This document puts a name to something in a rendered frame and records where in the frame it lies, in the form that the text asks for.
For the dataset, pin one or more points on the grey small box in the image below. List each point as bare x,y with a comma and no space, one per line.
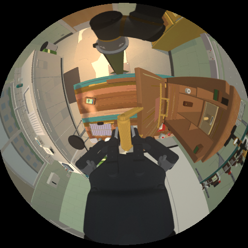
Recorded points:
161,136

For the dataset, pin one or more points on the green book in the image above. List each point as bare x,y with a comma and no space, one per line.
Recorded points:
215,94

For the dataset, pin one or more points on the white bench device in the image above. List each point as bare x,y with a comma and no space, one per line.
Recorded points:
47,148

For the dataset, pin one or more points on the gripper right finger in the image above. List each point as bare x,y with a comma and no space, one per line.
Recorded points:
138,147

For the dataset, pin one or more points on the white radiator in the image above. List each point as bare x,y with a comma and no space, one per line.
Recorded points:
36,124

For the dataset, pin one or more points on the green small box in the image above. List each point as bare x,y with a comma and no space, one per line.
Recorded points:
197,149

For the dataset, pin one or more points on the orange box with green label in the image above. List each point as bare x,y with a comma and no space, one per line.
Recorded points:
89,101

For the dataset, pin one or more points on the olive specimen drawer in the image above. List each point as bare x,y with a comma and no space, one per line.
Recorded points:
210,110

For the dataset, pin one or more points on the white counter cabinet unit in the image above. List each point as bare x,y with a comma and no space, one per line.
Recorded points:
46,87

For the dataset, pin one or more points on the window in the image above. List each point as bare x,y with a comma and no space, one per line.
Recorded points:
17,155

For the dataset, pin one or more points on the black box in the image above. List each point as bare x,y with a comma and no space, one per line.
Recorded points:
224,101

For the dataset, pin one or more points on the white tape roll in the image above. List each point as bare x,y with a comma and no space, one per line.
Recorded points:
187,90

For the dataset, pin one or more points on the grey green waste bin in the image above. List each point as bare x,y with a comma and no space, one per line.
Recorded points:
49,47

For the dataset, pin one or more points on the orange door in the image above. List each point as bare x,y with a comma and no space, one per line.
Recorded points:
87,17

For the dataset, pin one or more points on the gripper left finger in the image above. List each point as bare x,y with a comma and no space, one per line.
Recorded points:
112,151

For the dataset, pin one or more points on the white ribbed grille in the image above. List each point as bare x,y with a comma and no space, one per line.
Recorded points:
240,110

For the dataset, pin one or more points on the black brass microscope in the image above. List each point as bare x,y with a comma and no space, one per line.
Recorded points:
233,135

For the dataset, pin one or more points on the yellow cupboard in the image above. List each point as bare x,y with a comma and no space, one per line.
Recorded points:
178,34

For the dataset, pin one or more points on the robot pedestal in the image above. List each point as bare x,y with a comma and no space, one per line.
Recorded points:
116,60

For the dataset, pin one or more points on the red box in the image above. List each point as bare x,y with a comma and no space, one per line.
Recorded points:
162,128

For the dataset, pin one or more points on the brown wooden bureau body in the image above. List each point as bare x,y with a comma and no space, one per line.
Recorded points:
180,133

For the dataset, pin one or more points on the purple slide tray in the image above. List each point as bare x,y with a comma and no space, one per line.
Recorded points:
100,129

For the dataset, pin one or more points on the dark brown small drawer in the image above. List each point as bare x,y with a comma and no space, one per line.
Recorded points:
187,104

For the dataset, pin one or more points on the brown wooden bureau flap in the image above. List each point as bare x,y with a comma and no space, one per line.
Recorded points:
146,91

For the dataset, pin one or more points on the wall shelf with bottles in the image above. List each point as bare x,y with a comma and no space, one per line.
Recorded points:
226,168

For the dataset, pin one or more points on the white paper towel dispenser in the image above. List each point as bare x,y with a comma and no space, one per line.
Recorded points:
53,180

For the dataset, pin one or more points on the white wall socket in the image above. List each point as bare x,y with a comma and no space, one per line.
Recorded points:
211,54

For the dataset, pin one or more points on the black round stool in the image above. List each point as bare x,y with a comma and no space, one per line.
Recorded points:
76,142

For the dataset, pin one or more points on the dark brown floor mat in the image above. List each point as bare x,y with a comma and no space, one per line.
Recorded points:
71,85

